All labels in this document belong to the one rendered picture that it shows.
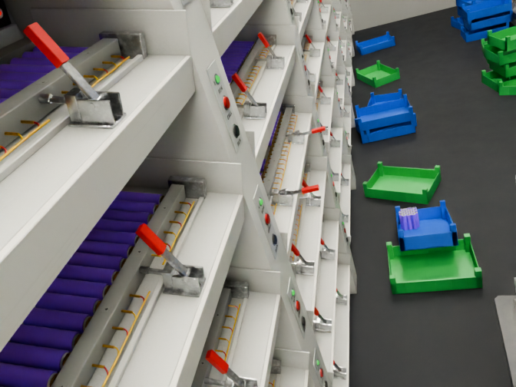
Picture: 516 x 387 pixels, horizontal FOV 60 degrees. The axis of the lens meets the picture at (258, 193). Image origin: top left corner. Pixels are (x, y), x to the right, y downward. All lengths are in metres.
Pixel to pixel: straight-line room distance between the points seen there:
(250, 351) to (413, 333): 1.00
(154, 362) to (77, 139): 0.21
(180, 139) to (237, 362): 0.32
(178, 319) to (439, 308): 1.30
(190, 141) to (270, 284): 0.27
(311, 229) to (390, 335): 0.58
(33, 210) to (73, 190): 0.03
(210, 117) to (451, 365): 1.17
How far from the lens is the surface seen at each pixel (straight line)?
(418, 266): 1.82
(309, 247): 1.12
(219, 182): 0.62
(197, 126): 0.59
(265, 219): 0.69
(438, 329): 1.62
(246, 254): 0.69
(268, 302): 0.73
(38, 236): 0.30
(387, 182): 2.29
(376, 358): 1.57
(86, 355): 0.44
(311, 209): 1.24
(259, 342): 0.68
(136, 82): 0.48
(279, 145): 1.09
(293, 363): 0.88
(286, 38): 1.25
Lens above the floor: 1.27
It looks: 31 degrees down
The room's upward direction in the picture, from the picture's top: 19 degrees counter-clockwise
